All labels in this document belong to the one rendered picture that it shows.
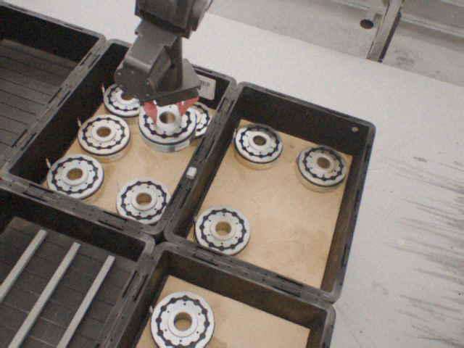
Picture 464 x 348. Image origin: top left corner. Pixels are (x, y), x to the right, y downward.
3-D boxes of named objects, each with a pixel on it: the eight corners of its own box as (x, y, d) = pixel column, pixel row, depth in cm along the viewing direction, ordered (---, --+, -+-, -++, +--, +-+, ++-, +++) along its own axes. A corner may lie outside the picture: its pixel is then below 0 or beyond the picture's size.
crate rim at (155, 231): (111, 44, 98) (109, 35, 96) (238, 86, 95) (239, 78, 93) (-2, 183, 76) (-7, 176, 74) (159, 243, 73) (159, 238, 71)
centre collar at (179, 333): (174, 302, 73) (174, 301, 72) (202, 312, 72) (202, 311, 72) (162, 332, 70) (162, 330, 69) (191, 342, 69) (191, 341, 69)
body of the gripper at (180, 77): (201, 92, 72) (203, 58, 66) (141, 109, 69) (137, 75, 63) (187, 65, 75) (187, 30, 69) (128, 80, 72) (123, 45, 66)
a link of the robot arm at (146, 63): (210, -7, 57) (148, -36, 57) (177, 51, 51) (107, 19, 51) (193, 57, 67) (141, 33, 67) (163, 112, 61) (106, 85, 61)
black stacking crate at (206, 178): (234, 117, 103) (239, 81, 93) (357, 159, 100) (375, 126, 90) (163, 266, 81) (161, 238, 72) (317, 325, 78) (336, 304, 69)
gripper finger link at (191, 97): (199, 125, 79) (200, 88, 71) (160, 136, 77) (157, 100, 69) (184, 97, 82) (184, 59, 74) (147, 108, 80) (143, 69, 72)
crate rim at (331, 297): (238, 87, 95) (239, 78, 93) (373, 131, 92) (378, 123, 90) (160, 243, 73) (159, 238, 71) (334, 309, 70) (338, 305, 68)
